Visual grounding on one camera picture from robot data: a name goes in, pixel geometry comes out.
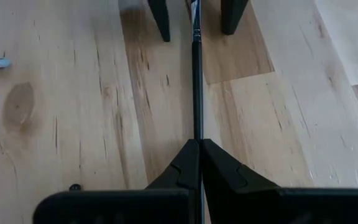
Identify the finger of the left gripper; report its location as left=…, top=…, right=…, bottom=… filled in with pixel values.
left=220, top=0, right=250, bottom=36
left=147, top=0, right=171, bottom=43

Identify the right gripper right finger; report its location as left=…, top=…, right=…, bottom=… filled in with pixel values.
left=202, top=139, right=358, bottom=224

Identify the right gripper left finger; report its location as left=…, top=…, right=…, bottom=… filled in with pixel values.
left=32, top=139, right=202, bottom=224

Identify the round-head black makeup brush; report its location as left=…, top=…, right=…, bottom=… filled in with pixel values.
left=190, top=0, right=205, bottom=224

